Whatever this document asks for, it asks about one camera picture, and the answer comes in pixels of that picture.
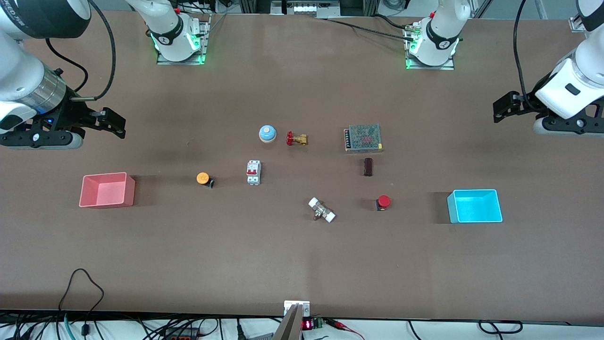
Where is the pink plastic bin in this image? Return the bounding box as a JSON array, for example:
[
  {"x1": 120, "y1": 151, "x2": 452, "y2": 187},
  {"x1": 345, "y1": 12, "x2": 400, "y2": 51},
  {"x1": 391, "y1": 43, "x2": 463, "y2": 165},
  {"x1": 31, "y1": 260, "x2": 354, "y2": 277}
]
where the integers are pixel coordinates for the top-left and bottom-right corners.
[{"x1": 79, "y1": 172, "x2": 136, "y2": 208}]

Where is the cyan plastic bin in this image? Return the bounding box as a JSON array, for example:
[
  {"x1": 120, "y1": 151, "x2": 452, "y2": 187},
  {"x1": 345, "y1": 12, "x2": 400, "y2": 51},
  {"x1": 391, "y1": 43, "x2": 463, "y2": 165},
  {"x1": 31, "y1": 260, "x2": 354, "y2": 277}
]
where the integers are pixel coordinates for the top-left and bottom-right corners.
[{"x1": 447, "y1": 189, "x2": 503, "y2": 224}]

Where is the metal mesh power supply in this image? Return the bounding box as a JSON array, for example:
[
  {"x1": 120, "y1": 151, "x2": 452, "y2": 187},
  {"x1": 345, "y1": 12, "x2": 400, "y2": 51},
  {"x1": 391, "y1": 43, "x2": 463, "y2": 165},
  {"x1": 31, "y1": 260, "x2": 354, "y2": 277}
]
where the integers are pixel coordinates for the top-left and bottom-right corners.
[{"x1": 344, "y1": 124, "x2": 384, "y2": 153}]

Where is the white metal pipe valve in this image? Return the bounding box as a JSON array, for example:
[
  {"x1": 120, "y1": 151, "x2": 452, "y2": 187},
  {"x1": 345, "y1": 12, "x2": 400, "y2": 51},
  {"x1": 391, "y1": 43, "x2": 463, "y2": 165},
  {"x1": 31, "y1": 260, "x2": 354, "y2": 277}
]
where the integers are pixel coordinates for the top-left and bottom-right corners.
[{"x1": 308, "y1": 197, "x2": 336, "y2": 223}]

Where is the black power adapter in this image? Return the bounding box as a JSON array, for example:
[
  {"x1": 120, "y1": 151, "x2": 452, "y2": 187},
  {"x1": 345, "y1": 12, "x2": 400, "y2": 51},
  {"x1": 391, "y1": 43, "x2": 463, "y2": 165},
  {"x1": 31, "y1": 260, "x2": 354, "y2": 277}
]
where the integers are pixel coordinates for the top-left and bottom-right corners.
[{"x1": 162, "y1": 327, "x2": 200, "y2": 339}]

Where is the red alligator clip lead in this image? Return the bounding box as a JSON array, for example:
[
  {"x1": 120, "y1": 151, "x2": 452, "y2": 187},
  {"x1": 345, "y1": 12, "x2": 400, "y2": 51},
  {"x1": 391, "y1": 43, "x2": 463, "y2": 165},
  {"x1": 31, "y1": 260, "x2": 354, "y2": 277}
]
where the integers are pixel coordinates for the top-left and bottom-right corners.
[{"x1": 325, "y1": 318, "x2": 365, "y2": 340}]

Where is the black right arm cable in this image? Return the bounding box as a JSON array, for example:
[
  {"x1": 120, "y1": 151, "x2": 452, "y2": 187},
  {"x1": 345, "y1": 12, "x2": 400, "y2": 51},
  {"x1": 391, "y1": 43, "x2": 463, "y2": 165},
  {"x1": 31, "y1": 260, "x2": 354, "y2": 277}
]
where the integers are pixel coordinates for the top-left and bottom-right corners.
[{"x1": 45, "y1": 0, "x2": 117, "y2": 101}]

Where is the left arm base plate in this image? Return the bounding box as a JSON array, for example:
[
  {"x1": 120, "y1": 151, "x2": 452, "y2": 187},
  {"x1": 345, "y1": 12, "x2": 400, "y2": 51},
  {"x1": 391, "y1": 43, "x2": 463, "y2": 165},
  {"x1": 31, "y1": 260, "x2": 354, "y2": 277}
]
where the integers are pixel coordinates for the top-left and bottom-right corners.
[{"x1": 404, "y1": 28, "x2": 455, "y2": 71}]

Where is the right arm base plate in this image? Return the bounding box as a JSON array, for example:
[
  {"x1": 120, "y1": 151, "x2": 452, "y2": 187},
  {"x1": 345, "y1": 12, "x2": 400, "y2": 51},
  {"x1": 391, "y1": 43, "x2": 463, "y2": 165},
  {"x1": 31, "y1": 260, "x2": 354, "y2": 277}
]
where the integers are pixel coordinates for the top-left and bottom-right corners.
[{"x1": 157, "y1": 14, "x2": 211, "y2": 66}]

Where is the black cable to base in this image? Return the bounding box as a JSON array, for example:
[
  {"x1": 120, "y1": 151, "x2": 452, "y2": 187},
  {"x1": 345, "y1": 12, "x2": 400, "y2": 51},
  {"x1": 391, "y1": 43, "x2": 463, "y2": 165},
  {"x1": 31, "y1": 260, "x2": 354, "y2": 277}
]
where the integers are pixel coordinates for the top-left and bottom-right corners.
[{"x1": 321, "y1": 13, "x2": 419, "y2": 42}]

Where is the thin black looped cable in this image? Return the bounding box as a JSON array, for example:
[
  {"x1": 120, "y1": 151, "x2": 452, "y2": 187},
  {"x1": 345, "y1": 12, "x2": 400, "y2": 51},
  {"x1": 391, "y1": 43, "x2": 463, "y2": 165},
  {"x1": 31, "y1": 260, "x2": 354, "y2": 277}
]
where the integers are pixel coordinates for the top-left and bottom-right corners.
[{"x1": 59, "y1": 268, "x2": 105, "y2": 337}]

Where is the black coiled cable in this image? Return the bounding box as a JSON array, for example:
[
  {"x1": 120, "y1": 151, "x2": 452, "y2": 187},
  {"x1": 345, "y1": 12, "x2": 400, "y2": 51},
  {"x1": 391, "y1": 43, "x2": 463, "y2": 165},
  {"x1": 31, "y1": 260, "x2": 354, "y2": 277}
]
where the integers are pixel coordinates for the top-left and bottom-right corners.
[{"x1": 478, "y1": 320, "x2": 523, "y2": 335}]

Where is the aluminium frame with light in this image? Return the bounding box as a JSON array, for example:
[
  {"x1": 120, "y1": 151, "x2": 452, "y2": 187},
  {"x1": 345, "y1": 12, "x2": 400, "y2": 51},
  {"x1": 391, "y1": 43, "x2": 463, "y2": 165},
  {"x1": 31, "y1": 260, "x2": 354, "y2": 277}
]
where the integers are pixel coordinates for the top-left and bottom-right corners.
[{"x1": 271, "y1": 0, "x2": 341, "y2": 17}]

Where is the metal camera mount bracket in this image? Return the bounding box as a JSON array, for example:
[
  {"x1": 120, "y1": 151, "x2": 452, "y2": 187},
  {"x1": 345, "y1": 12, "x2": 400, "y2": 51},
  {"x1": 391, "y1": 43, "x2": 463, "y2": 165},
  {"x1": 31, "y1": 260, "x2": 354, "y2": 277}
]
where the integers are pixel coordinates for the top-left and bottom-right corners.
[{"x1": 273, "y1": 300, "x2": 311, "y2": 340}]

